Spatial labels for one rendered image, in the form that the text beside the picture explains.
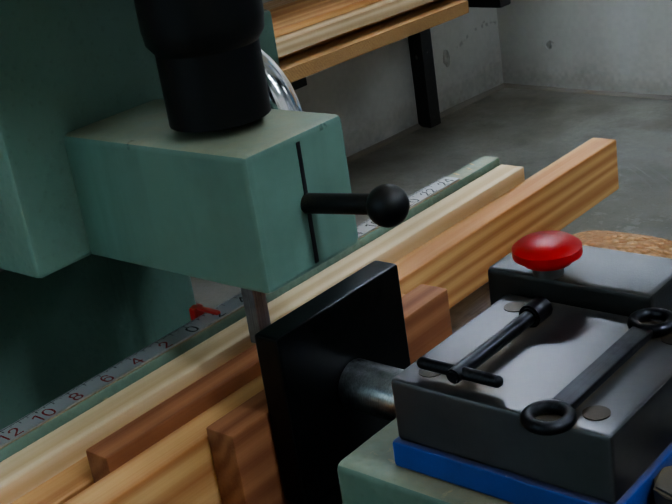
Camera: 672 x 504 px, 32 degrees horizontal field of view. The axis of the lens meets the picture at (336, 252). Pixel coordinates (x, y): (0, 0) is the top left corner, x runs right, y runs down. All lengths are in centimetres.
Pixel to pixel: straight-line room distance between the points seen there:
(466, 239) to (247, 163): 25
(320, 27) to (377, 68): 95
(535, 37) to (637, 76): 45
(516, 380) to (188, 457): 17
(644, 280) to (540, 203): 32
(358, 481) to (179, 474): 10
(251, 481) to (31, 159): 20
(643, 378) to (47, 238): 33
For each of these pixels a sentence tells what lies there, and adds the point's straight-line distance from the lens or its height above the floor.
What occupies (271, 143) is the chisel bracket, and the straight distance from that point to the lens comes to 54.
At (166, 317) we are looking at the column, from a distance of 82.
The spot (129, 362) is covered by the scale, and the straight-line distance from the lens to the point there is 61.
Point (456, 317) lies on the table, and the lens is 73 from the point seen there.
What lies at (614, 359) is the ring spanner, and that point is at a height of 100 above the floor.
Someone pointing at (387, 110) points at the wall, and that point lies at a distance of 419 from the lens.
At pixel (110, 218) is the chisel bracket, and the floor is 102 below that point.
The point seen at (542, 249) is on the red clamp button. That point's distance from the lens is 50.
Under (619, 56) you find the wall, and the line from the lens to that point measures 443.
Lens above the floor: 122
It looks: 22 degrees down
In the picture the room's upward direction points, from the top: 9 degrees counter-clockwise
